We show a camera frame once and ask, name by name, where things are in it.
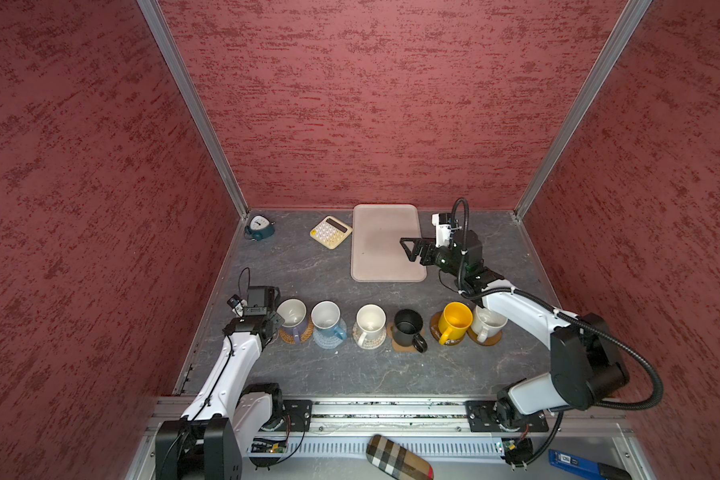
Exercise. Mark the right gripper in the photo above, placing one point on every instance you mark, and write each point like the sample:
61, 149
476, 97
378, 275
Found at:
427, 243

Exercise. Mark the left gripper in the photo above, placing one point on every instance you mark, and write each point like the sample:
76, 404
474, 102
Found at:
277, 320

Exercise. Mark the woven rattan coaster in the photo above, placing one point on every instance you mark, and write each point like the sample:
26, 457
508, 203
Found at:
296, 340

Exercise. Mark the lilac mug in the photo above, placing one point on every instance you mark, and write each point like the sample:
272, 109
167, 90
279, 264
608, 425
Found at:
294, 313

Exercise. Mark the blue mug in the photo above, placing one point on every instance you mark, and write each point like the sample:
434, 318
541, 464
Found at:
326, 315

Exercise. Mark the yellow mug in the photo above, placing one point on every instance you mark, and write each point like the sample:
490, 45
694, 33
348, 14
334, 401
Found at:
453, 323

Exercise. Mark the dark brown glossy coaster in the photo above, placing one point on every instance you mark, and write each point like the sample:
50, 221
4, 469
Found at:
435, 332

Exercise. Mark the black mug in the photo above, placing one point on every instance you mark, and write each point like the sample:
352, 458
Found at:
411, 317

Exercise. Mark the grey knitted coaster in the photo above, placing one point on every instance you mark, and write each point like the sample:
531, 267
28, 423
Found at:
330, 339

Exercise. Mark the white speckled mug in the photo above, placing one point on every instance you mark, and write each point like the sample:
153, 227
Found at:
487, 323

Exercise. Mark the paw shaped cork coaster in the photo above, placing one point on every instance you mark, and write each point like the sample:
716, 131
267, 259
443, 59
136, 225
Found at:
396, 345

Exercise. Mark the multicolour woven coaster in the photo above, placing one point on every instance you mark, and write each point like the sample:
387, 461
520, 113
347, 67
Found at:
368, 340

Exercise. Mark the brown round coaster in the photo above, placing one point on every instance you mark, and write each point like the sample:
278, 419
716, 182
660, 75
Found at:
489, 341

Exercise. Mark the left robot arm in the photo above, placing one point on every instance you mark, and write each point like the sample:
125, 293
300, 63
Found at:
209, 439

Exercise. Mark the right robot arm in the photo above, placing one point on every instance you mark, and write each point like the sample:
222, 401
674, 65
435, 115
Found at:
585, 367

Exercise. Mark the beige serving tray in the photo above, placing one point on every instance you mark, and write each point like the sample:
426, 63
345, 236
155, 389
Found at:
376, 254

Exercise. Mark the teal kitchen timer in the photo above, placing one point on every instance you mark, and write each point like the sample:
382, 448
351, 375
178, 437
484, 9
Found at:
259, 228

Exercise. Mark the yellow calculator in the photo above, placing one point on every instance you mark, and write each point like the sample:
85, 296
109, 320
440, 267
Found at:
330, 232

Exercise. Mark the plaid glasses case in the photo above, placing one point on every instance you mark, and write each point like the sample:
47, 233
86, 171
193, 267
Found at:
396, 461

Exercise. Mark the blue tool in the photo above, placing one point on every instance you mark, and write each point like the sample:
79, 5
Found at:
586, 469

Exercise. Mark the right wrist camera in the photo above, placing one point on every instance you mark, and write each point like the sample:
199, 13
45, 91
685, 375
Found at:
449, 232

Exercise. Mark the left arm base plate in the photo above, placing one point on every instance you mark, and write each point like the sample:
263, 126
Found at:
290, 415

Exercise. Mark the aluminium front rail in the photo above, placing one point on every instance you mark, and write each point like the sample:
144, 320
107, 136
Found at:
413, 416

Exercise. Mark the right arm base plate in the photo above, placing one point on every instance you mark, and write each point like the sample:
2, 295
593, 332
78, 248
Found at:
486, 417

